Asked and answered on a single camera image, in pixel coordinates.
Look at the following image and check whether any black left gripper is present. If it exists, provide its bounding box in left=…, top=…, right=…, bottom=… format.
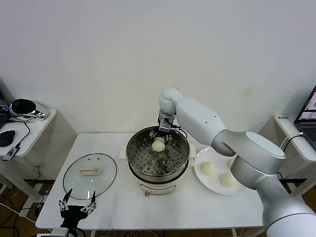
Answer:
left=58, top=189, right=98, bottom=229

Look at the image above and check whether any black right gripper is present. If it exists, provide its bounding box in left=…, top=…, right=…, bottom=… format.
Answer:
left=150, top=125, right=174, bottom=146

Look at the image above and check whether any glass pot lid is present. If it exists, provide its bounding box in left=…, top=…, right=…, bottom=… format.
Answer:
left=62, top=153, right=117, bottom=199

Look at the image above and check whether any perforated steel steamer basket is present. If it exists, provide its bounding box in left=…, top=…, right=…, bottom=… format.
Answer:
left=126, top=126, right=191, bottom=182

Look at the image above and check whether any white electric cooker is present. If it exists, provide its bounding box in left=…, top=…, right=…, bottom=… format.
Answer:
left=119, top=144, right=198, bottom=198

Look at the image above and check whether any white round plate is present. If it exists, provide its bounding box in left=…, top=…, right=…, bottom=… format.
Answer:
left=194, top=146, right=249, bottom=196

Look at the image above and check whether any white work table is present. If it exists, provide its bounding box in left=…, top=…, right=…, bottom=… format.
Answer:
left=36, top=132, right=272, bottom=237

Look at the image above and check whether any grey usb hub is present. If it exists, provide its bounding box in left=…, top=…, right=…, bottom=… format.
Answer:
left=2, top=146, right=20, bottom=162

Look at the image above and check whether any black computer mouse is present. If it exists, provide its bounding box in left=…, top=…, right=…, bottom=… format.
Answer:
left=0, top=130, right=16, bottom=147

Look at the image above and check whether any silver black headset device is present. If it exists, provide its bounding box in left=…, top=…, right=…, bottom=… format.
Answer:
left=9, top=98, right=48, bottom=121

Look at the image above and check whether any dark laptop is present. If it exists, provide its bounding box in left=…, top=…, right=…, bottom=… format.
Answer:
left=0, top=78, right=12, bottom=129

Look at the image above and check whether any grey laptop with lit screen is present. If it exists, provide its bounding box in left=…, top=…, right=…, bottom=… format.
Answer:
left=294, top=85, right=316, bottom=150

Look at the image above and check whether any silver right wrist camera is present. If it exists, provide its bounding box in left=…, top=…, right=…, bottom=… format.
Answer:
left=158, top=120, right=173, bottom=133

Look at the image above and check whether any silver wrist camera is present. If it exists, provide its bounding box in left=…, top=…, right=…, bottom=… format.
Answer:
left=50, top=227, right=70, bottom=237
left=158, top=120, right=173, bottom=133

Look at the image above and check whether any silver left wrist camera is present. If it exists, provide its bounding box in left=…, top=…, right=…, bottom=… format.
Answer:
left=50, top=227, right=70, bottom=237

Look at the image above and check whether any white floor cable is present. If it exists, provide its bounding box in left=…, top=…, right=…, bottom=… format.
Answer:
left=0, top=202, right=39, bottom=224

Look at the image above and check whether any black floor cable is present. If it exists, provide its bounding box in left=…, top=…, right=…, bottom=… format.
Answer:
left=0, top=194, right=16, bottom=223

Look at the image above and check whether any black desk cable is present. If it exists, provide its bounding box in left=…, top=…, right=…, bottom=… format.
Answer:
left=7, top=118, right=32, bottom=149

